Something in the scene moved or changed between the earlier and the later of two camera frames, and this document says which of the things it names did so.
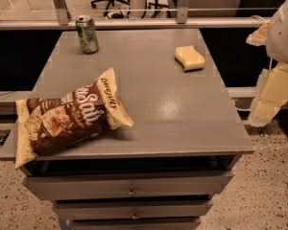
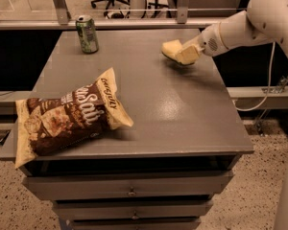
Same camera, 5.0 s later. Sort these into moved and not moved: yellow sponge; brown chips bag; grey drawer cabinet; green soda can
Moved: yellow sponge
Not moved: brown chips bag; green soda can; grey drawer cabinet
